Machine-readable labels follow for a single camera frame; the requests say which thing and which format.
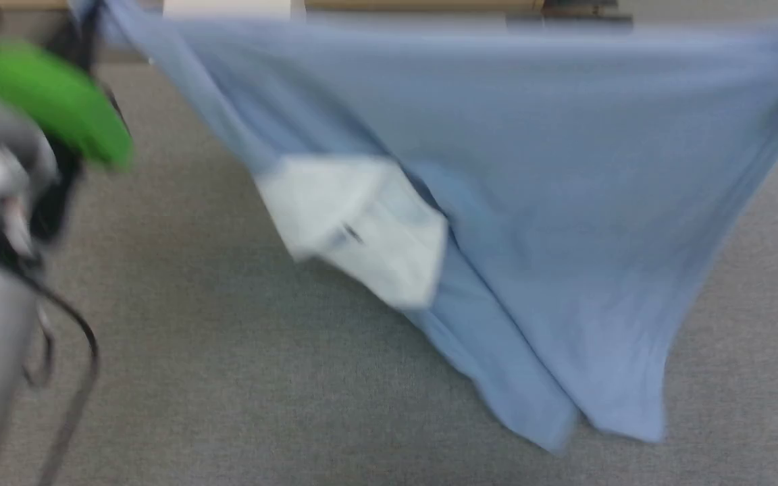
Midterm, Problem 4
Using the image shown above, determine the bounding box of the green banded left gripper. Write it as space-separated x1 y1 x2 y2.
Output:
0 0 134 171

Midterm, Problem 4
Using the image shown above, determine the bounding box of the light blue white-collared polo shirt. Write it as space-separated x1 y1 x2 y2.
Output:
68 0 778 454

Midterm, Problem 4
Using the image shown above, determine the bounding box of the grey fabric sofa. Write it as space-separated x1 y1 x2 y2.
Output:
0 61 778 486

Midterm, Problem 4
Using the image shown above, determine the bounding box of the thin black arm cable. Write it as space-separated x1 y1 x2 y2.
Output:
0 223 101 486

